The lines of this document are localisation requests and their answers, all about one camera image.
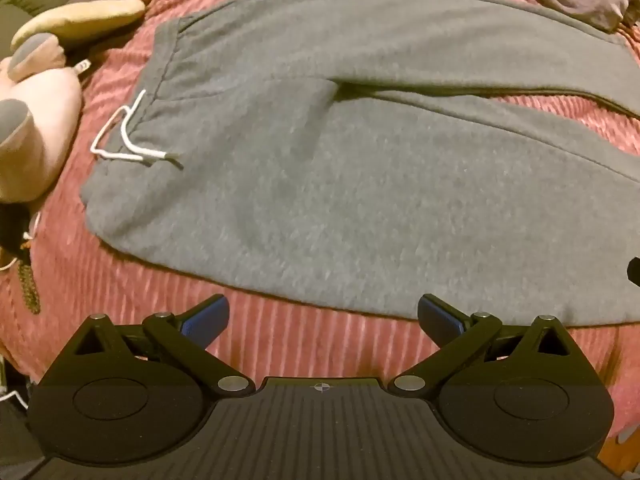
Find pink plush toy grey paws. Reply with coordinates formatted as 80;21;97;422
0;32;84;204

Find grey pants with white drawstring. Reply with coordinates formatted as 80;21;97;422
81;0;640;327

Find tan plush cushion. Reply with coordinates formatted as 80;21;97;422
10;0;146;52

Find pink ribbed blanket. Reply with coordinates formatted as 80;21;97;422
0;0;640;461

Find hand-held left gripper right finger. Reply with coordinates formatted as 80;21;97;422
387;294;574;398

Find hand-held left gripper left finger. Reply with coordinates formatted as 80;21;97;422
70;294;256;398

